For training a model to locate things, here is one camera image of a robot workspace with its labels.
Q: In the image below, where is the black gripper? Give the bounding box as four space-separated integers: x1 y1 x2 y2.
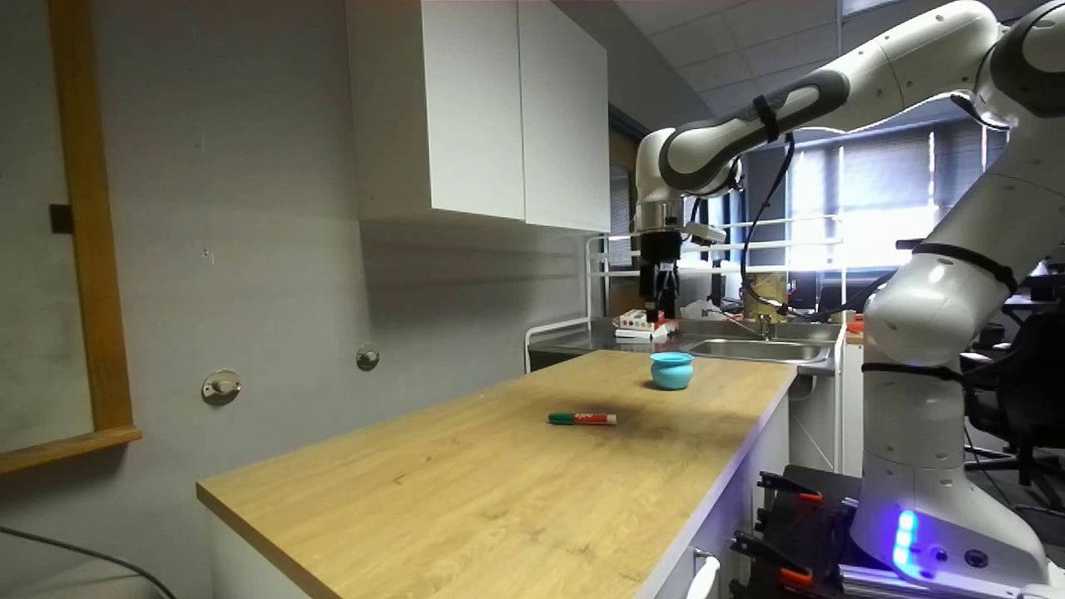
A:
641 229 682 315

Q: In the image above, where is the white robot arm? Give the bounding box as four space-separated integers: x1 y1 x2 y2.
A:
635 0 1065 599

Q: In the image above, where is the blue vase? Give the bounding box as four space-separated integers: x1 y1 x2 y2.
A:
651 353 694 389

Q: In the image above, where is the steel sink counter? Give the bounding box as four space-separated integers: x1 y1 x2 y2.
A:
525 320 839 370

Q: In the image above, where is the black orange clamp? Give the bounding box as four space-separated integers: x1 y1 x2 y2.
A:
729 473 854 599

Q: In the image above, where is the wooden framed board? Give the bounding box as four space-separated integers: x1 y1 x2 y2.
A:
0 0 140 476

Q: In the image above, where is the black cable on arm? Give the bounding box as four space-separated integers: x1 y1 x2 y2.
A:
739 98 803 320

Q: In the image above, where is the white wall cabinet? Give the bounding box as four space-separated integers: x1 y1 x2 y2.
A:
346 0 608 233

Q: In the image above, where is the round wall fitting right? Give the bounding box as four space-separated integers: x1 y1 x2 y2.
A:
358 349 379 373

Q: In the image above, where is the round wall fitting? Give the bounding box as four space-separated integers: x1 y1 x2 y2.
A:
200 370 239 406
358 349 379 373

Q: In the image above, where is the round wall fitting left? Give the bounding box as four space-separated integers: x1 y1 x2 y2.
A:
200 370 239 406

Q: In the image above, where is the black floor cable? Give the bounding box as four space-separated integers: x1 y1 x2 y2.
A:
0 524 181 599

